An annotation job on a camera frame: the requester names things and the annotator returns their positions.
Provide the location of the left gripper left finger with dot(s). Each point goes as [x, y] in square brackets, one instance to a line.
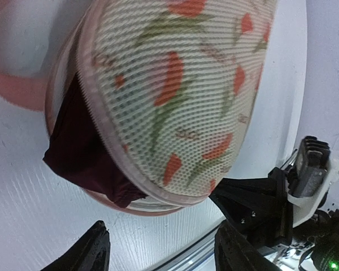
[90, 252]

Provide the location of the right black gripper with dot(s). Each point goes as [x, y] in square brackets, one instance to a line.
[259, 209]

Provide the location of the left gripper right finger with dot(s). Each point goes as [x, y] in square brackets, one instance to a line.
[234, 253]

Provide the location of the dark red bra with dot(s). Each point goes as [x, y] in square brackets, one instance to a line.
[77, 154]

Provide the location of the patterned beige laundry bag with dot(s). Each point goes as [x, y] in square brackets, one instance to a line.
[170, 87]

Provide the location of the pink bra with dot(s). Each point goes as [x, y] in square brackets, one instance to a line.
[32, 34]

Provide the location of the aluminium front rail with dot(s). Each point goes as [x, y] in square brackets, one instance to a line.
[200, 256]

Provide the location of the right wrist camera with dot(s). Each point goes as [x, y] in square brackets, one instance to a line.
[314, 169]

